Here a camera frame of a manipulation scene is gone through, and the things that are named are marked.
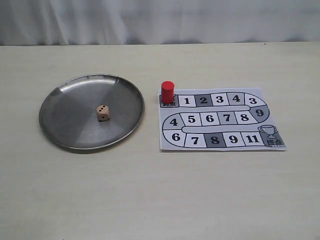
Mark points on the red cylinder game piece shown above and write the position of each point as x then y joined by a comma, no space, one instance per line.
167,92

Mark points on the wooden die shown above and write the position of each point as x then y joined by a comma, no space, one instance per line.
103,113

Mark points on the paper game board sheet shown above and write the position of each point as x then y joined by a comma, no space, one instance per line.
221,119

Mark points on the round stainless steel plate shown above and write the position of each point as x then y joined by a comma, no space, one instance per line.
68,116

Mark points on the white backdrop curtain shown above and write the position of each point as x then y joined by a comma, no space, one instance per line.
131,22

